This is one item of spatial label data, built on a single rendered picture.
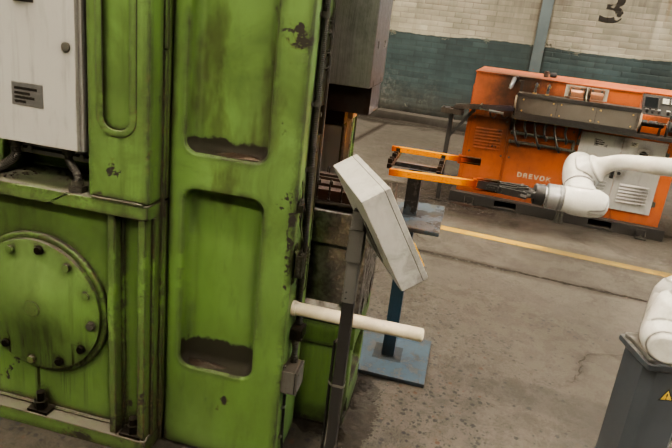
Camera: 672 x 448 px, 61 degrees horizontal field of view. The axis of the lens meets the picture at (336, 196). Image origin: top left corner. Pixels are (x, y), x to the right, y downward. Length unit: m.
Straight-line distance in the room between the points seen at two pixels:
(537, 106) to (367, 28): 3.60
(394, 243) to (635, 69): 8.39
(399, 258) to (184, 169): 0.79
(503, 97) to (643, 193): 1.48
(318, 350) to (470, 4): 7.87
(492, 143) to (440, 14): 4.43
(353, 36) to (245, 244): 0.77
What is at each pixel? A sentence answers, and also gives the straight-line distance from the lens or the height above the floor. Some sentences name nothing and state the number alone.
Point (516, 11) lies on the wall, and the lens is 9.56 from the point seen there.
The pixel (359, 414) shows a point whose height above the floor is 0.00.
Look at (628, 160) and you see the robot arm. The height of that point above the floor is 1.22.
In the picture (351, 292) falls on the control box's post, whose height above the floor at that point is 0.84.
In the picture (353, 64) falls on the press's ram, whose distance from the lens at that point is 1.93.
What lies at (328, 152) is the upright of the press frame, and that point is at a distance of 2.41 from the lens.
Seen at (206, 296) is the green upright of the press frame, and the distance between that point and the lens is 2.09.
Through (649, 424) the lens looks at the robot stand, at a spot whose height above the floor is 0.36.
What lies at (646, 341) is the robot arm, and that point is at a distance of 2.01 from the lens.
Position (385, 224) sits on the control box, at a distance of 1.42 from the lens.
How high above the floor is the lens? 1.58
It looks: 17 degrees down
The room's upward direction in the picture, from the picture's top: 6 degrees clockwise
